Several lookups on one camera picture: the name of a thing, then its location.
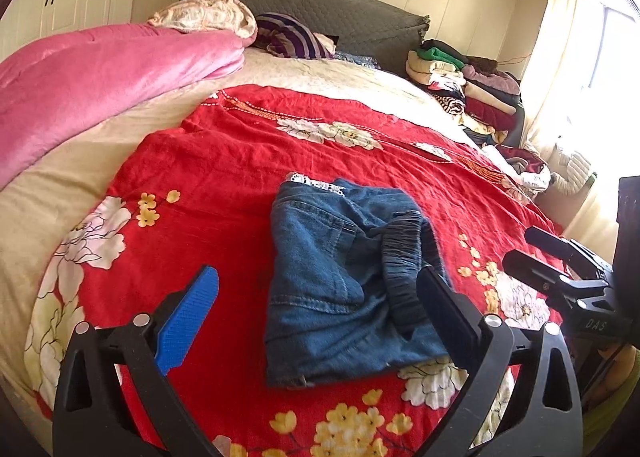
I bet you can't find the blue denim pants lace trim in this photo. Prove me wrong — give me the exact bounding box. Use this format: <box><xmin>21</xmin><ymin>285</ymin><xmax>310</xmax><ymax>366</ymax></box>
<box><xmin>265</xmin><ymin>172</ymin><xmax>447</xmax><ymax>388</ymax></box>

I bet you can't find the white puffy jacket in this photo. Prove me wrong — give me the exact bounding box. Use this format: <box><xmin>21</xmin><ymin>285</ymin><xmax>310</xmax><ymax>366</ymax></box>
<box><xmin>550</xmin><ymin>144</ymin><xmax>598</xmax><ymax>196</ymax></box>

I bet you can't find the beige bed cover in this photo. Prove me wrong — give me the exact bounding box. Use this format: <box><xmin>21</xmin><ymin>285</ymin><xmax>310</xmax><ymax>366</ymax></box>
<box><xmin>1</xmin><ymin>48</ymin><xmax>469</xmax><ymax>451</ymax></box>

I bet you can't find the cream window curtain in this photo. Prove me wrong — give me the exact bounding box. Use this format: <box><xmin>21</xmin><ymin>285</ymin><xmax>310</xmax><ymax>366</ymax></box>
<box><xmin>522</xmin><ymin>0</ymin><xmax>639</xmax><ymax>260</ymax></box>

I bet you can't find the red floral bed sheet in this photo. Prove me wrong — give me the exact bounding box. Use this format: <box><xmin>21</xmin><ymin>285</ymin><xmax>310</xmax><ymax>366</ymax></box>
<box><xmin>24</xmin><ymin>85</ymin><xmax>555</xmax><ymax>456</ymax></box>

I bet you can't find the pile of folded clothes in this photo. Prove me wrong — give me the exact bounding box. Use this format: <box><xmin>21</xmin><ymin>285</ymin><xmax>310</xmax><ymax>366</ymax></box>
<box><xmin>405</xmin><ymin>40</ymin><xmax>552</xmax><ymax>198</ymax></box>

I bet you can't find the pink plush blanket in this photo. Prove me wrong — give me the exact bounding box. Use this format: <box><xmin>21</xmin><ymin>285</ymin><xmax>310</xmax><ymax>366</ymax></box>
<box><xmin>1</xmin><ymin>24</ymin><xmax>245</xmax><ymax>185</ymax></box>

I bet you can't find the grey quilted headboard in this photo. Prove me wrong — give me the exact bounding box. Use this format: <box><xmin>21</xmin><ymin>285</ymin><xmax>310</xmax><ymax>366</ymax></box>
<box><xmin>240</xmin><ymin>0</ymin><xmax>431</xmax><ymax>76</ymax></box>

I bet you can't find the beige floral pillow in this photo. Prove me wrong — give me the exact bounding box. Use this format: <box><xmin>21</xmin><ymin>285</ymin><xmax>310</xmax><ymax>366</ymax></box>
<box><xmin>146</xmin><ymin>0</ymin><xmax>258</xmax><ymax>47</ymax></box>

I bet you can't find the purple striped garment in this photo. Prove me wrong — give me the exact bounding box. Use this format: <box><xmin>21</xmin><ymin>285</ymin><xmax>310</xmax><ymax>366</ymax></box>
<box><xmin>255</xmin><ymin>13</ymin><xmax>334</xmax><ymax>59</ymax></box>

